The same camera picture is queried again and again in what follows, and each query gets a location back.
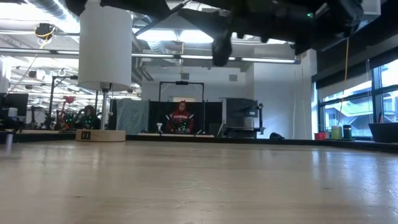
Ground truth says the grey cloth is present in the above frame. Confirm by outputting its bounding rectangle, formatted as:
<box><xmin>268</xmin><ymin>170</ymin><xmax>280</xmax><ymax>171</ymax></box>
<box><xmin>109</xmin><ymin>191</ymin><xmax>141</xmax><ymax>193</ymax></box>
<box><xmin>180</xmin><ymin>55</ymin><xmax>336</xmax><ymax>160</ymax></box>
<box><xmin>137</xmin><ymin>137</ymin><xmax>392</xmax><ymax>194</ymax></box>
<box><xmin>115</xmin><ymin>98</ymin><xmax>150</xmax><ymax>135</ymax></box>

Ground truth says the pale green cup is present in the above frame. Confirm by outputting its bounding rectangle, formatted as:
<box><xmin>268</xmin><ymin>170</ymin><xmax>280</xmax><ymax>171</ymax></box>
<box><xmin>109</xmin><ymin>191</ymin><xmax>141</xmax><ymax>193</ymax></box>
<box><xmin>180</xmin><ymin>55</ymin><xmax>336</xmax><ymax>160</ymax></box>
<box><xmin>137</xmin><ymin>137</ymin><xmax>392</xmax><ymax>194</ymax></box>
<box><xmin>330</xmin><ymin>125</ymin><xmax>343</xmax><ymax>141</ymax></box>

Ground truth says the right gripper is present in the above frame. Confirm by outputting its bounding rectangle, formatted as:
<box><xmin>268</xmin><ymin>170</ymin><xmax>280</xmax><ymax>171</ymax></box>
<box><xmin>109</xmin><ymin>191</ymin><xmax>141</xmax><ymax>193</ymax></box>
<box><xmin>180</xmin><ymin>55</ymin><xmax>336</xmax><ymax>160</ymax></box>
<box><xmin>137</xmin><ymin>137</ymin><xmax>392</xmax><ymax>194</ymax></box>
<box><xmin>177</xmin><ymin>2</ymin><xmax>299</xmax><ymax>67</ymax></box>

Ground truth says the black bin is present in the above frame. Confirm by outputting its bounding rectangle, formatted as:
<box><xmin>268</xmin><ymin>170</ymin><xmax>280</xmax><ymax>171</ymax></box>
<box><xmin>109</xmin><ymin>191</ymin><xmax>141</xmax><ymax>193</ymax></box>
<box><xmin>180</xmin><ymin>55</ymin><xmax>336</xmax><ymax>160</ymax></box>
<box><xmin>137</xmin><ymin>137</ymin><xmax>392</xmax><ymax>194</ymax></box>
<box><xmin>368</xmin><ymin>122</ymin><xmax>398</xmax><ymax>144</ymax></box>

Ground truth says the window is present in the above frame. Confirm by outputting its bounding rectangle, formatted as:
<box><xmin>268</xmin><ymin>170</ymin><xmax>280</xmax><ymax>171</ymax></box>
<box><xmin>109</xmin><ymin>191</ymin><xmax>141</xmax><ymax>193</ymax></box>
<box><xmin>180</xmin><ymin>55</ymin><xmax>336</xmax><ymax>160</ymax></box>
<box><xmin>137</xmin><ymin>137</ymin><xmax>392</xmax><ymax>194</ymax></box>
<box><xmin>317</xmin><ymin>58</ymin><xmax>398</xmax><ymax>138</ymax></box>

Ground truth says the white lamp with wooden base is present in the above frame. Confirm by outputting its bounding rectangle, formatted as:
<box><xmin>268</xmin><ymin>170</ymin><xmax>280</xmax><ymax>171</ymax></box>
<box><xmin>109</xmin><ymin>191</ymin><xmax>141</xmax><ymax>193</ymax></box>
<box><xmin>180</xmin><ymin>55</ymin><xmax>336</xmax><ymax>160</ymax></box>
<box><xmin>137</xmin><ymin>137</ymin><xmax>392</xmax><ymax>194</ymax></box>
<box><xmin>75</xmin><ymin>0</ymin><xmax>133</xmax><ymax>143</ymax></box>

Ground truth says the person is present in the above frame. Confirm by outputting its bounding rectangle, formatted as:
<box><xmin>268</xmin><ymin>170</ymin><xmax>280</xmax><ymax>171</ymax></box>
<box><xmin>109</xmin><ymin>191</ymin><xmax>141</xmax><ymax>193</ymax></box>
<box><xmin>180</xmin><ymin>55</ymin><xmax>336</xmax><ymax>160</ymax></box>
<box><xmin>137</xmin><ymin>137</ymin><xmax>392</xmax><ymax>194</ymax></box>
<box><xmin>166</xmin><ymin>100</ymin><xmax>196</xmax><ymax>135</ymax></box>
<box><xmin>76</xmin><ymin>105</ymin><xmax>101</xmax><ymax>130</ymax></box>

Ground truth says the black camera gantry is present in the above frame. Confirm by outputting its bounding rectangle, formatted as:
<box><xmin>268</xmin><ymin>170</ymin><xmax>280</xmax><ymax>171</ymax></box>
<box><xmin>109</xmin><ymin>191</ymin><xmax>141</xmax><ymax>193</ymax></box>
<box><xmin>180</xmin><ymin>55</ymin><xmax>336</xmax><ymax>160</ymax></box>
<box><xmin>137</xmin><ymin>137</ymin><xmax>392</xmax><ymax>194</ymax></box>
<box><xmin>159</xmin><ymin>80</ymin><xmax>205</xmax><ymax>103</ymax></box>

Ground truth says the black monitor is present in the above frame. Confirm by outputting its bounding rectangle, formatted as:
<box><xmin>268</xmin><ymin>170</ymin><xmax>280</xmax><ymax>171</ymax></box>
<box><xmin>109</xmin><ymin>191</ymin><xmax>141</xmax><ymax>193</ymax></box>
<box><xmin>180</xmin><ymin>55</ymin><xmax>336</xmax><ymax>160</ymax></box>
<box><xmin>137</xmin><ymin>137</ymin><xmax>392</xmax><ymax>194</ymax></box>
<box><xmin>0</xmin><ymin>92</ymin><xmax>30</xmax><ymax>118</ymax></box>

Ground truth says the black aluminium table frame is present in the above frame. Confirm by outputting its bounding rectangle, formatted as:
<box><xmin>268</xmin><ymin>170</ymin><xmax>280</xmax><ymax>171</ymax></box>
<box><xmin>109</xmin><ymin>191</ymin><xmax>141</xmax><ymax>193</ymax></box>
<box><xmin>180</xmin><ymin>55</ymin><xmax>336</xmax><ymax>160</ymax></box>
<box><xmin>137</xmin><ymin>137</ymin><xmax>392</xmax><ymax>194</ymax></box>
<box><xmin>0</xmin><ymin>129</ymin><xmax>398</xmax><ymax>154</ymax></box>

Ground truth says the red stand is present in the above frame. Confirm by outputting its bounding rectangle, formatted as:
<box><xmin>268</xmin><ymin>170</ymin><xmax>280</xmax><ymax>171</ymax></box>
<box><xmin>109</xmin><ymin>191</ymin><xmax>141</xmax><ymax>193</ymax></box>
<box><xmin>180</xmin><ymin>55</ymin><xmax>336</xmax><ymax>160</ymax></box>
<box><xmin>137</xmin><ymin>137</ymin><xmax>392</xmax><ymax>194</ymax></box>
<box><xmin>61</xmin><ymin>95</ymin><xmax>77</xmax><ymax>130</ymax></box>

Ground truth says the ceiling dome camera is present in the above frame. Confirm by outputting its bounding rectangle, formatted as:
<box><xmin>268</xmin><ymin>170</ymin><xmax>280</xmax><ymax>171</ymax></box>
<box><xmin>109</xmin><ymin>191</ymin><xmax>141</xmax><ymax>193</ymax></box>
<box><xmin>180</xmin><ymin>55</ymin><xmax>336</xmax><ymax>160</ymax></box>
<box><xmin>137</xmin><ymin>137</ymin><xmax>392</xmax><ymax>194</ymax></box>
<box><xmin>34</xmin><ymin>22</ymin><xmax>57</xmax><ymax>40</ymax></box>

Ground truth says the black tripod stand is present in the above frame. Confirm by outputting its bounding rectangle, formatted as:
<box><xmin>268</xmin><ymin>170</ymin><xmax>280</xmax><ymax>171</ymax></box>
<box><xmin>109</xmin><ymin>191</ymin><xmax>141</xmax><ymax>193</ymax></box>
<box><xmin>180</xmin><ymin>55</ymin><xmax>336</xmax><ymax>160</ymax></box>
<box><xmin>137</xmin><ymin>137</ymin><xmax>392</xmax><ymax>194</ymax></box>
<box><xmin>39</xmin><ymin>74</ymin><xmax>79</xmax><ymax>130</ymax></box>

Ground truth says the silver air duct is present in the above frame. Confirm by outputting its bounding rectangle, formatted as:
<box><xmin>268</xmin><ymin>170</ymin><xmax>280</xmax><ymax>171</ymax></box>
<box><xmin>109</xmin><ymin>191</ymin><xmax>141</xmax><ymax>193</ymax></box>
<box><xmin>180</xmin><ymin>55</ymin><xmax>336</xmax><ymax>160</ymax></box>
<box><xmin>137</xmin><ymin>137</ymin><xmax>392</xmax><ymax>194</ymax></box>
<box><xmin>362</xmin><ymin>0</ymin><xmax>382</xmax><ymax>19</ymax></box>

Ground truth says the long ceiling light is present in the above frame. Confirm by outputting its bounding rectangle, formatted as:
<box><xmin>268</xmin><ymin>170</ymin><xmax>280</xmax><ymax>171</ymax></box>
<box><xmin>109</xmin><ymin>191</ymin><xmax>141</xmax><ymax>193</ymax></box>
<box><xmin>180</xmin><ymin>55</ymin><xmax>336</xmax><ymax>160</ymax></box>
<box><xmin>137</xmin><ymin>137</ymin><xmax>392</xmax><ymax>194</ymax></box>
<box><xmin>132</xmin><ymin>53</ymin><xmax>301</xmax><ymax>65</ymax></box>

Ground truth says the black backdrop panel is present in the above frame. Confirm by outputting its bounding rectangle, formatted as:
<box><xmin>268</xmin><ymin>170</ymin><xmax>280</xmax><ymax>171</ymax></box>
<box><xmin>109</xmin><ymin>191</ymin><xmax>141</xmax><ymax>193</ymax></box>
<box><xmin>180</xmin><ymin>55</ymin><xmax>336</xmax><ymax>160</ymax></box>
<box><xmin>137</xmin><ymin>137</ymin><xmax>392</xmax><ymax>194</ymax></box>
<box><xmin>148</xmin><ymin>100</ymin><xmax>223</xmax><ymax>135</ymax></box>

